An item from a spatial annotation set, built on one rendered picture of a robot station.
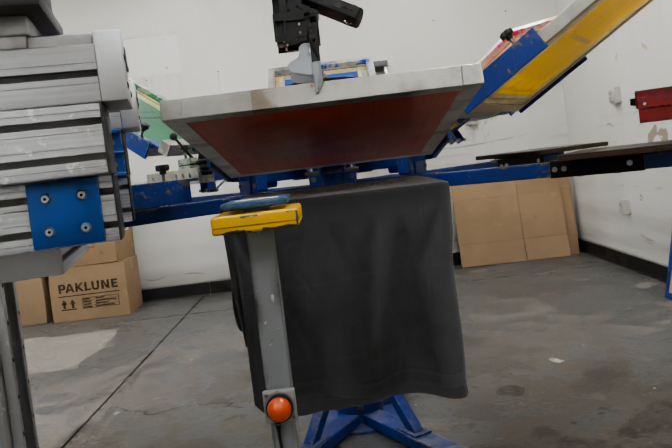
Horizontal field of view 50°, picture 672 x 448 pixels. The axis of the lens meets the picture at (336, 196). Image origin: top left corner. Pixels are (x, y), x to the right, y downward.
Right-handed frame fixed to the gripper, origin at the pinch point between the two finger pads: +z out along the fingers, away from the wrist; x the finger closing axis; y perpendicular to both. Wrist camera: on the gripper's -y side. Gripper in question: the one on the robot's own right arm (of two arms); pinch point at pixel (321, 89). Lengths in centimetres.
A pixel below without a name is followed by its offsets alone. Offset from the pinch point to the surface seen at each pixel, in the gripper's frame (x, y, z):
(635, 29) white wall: -312, -200, -97
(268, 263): 17.2, 11.1, 30.8
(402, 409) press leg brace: -129, -15, 83
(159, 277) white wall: -479, 156, 18
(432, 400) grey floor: -170, -29, 88
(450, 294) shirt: -13.3, -20.3, 40.1
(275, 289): 16.6, 10.5, 34.9
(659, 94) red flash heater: -64, -91, -4
